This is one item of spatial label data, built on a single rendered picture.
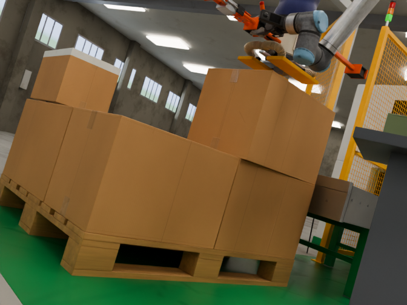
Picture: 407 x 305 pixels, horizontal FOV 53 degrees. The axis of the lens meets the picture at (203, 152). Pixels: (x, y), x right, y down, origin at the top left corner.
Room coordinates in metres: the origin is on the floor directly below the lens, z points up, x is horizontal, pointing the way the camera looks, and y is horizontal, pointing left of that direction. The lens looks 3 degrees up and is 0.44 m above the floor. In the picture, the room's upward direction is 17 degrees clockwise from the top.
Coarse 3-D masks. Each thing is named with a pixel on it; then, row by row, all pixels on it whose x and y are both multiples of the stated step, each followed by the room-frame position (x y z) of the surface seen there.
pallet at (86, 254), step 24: (0, 192) 2.04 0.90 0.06; (24, 192) 1.80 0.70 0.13; (24, 216) 1.74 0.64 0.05; (48, 216) 1.57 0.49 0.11; (72, 240) 1.39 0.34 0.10; (96, 240) 1.37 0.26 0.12; (120, 240) 1.43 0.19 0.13; (144, 240) 1.50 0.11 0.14; (72, 264) 1.35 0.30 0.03; (96, 264) 1.39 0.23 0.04; (120, 264) 1.55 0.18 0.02; (192, 264) 1.70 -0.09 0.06; (216, 264) 1.76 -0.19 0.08; (264, 264) 2.08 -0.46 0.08; (288, 264) 2.10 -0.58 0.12
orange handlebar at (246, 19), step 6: (216, 0) 1.75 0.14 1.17; (246, 12) 1.82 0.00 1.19; (234, 18) 1.86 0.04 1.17; (240, 18) 1.84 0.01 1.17; (246, 18) 1.83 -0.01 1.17; (252, 18) 1.86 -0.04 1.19; (246, 24) 1.90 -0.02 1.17; (270, 36) 1.97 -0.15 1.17; (336, 54) 1.95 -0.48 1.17; (342, 60) 1.99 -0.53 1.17; (348, 66) 2.05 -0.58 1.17
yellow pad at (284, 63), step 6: (270, 60) 1.94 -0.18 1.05; (276, 60) 1.91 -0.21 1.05; (282, 60) 1.89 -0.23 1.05; (288, 60) 1.91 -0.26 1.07; (276, 66) 2.01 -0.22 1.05; (282, 66) 1.98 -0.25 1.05; (288, 66) 1.95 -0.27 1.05; (294, 66) 1.95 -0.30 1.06; (288, 72) 2.04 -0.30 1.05; (294, 72) 2.01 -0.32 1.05; (300, 72) 1.99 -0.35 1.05; (294, 78) 2.12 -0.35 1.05; (300, 78) 2.09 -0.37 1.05; (306, 78) 2.05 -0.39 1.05; (312, 78) 2.07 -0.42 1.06; (312, 84) 2.13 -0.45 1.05
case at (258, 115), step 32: (224, 96) 1.88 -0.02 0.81; (256, 96) 1.75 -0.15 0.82; (288, 96) 1.83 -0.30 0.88; (192, 128) 1.99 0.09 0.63; (224, 128) 1.84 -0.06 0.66; (256, 128) 1.72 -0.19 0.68; (288, 128) 1.88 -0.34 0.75; (320, 128) 2.07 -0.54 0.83; (256, 160) 1.76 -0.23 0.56; (288, 160) 1.93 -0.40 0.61; (320, 160) 2.13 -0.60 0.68
